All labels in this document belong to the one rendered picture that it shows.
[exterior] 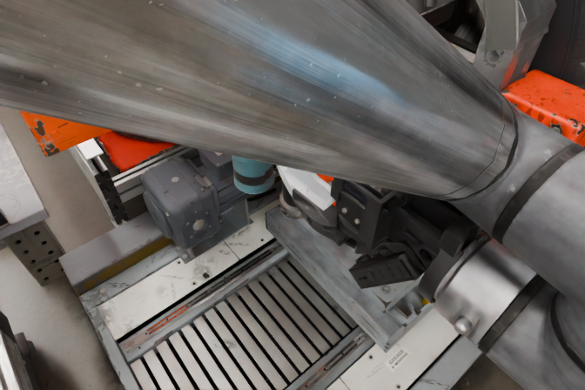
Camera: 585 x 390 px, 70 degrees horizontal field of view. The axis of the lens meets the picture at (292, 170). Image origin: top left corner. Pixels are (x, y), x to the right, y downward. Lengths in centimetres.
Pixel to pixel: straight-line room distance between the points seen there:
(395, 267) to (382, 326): 74
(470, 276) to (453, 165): 15
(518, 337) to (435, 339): 89
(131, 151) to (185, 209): 43
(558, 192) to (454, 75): 11
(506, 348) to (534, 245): 9
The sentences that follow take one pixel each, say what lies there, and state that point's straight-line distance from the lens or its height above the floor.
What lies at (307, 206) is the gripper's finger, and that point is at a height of 84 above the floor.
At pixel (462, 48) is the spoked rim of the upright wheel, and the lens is 66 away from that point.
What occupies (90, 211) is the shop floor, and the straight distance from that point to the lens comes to 165.
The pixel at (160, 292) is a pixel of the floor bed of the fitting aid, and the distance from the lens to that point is 127.
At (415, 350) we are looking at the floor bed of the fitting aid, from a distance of 119.
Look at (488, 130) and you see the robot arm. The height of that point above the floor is 102.
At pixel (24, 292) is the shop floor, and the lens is 154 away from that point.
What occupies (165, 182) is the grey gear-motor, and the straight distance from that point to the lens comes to 107.
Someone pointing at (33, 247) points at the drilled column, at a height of 17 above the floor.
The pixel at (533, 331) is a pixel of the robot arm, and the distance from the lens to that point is 33.
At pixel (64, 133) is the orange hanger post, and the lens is 103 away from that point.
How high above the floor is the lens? 114
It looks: 45 degrees down
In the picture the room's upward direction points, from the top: straight up
